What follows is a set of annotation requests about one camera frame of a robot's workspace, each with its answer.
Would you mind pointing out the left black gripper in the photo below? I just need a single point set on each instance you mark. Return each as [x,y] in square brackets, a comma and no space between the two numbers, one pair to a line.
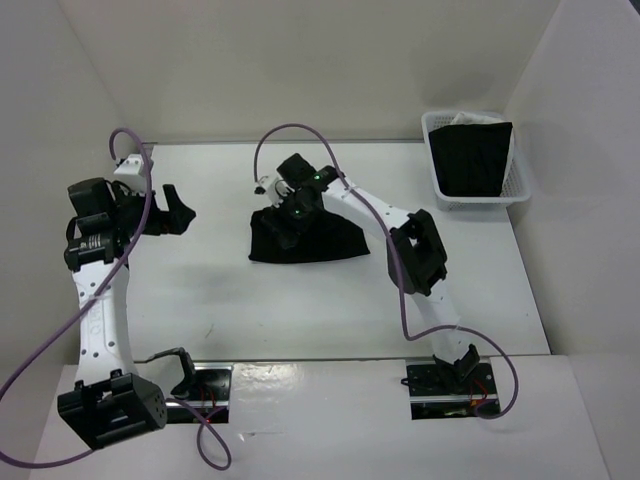
[176,220]

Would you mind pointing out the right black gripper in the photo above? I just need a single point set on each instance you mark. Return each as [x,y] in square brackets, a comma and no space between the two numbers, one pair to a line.
[276,219]

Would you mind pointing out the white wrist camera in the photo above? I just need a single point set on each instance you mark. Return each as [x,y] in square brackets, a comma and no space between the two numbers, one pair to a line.
[274,188]
[131,176]

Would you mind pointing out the black skirt in basket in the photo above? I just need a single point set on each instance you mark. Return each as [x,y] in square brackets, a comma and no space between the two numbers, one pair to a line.
[444,145]

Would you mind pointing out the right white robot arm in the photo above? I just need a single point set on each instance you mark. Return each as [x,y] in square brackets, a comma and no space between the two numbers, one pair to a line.
[415,253]

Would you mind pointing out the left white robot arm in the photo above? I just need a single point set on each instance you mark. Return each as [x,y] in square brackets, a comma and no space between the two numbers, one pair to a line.
[110,402]

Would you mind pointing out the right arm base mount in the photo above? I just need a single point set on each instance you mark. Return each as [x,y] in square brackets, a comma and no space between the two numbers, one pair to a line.
[430,398]

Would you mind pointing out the black skirt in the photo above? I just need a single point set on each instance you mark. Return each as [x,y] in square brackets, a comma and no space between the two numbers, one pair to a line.
[444,145]
[329,238]

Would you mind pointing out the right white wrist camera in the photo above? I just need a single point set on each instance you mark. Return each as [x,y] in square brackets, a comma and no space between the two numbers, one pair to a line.
[274,188]

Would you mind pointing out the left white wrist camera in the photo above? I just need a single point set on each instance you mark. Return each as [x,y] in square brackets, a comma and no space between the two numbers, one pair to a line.
[131,176]

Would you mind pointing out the white skirt in basket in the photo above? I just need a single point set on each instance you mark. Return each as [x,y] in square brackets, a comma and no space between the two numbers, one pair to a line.
[482,160]

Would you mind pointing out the white plastic basket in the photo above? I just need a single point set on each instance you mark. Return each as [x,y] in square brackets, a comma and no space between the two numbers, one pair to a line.
[516,187]

